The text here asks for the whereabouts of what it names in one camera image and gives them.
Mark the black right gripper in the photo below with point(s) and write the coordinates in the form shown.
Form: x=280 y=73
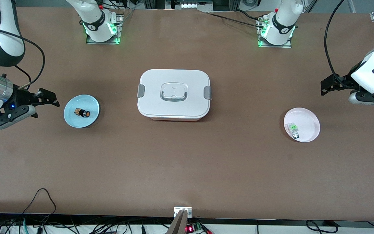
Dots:
x=22 y=96

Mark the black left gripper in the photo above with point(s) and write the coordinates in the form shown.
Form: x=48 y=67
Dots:
x=343 y=80

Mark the orange and black push-button switch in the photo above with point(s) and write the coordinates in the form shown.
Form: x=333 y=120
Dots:
x=82 y=113

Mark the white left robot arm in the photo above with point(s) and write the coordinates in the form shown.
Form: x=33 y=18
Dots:
x=282 y=19

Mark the light blue round plate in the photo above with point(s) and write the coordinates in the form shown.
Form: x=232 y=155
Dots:
x=76 y=122

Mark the white round plate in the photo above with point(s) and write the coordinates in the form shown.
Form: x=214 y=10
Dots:
x=308 y=125

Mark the white lidded storage box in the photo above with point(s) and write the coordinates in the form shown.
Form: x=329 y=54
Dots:
x=174 y=107

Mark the white power strip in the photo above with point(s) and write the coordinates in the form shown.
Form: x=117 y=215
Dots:
x=195 y=5

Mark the circuit board with red display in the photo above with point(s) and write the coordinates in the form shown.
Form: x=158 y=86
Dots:
x=193 y=228

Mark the green and white push-button switch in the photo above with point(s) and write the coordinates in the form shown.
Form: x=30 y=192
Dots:
x=294 y=130

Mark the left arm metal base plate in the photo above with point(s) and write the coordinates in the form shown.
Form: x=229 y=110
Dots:
x=286 y=46

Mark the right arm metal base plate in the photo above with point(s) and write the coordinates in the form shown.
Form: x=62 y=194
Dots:
x=119 y=29

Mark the white table edge bracket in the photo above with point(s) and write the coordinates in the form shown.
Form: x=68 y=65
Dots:
x=178 y=210

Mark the grey camera mount bar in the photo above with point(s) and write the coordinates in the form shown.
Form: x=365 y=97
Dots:
x=179 y=224

